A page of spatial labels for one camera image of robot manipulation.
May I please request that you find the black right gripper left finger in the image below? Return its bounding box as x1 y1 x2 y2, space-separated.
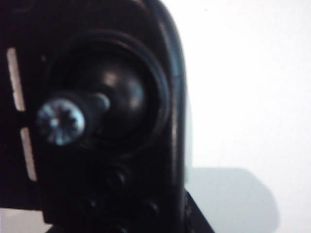
40 218 103 233

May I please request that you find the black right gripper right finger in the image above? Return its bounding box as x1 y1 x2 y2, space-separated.
185 191 216 233

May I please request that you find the black metal-tipped joystick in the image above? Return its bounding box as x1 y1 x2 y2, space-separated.
35 91 112 148

